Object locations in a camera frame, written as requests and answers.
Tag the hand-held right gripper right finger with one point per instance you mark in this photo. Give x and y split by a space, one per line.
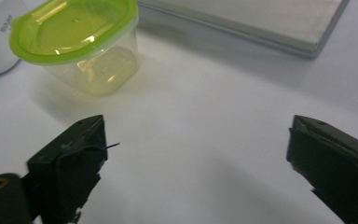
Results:
335 161

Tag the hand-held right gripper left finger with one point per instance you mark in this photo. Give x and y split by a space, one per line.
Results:
68 165

